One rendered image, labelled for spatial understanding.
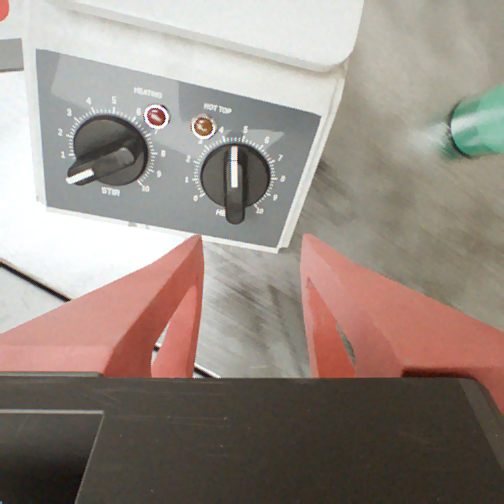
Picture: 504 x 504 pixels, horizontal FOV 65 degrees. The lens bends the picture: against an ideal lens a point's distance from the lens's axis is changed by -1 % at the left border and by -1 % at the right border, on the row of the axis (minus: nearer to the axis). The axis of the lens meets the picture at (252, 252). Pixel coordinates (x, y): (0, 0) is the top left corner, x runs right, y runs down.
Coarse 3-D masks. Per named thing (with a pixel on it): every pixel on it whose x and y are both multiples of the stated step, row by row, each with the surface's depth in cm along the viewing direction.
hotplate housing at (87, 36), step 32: (32, 0) 14; (32, 32) 15; (64, 32) 15; (96, 32) 15; (128, 32) 15; (160, 32) 15; (32, 64) 15; (128, 64) 16; (160, 64) 16; (192, 64) 16; (224, 64) 16; (256, 64) 16; (288, 64) 16; (32, 96) 17; (256, 96) 16; (288, 96) 16; (320, 96) 17; (32, 128) 17; (320, 128) 17; (32, 160) 18; (128, 224) 20; (288, 224) 20
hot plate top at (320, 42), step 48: (48, 0) 13; (96, 0) 13; (144, 0) 13; (192, 0) 14; (240, 0) 14; (288, 0) 14; (336, 0) 14; (240, 48) 14; (288, 48) 14; (336, 48) 14
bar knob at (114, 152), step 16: (80, 128) 17; (96, 128) 17; (112, 128) 17; (128, 128) 17; (80, 144) 17; (96, 144) 17; (112, 144) 17; (128, 144) 16; (144, 144) 17; (80, 160) 17; (96, 160) 16; (112, 160) 16; (128, 160) 16; (144, 160) 18; (80, 176) 16; (96, 176) 16; (112, 176) 18; (128, 176) 18
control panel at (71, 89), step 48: (48, 96) 16; (96, 96) 16; (144, 96) 16; (192, 96) 16; (240, 96) 16; (48, 144) 17; (192, 144) 18; (288, 144) 18; (48, 192) 19; (96, 192) 19; (144, 192) 19; (192, 192) 19; (288, 192) 19; (240, 240) 21
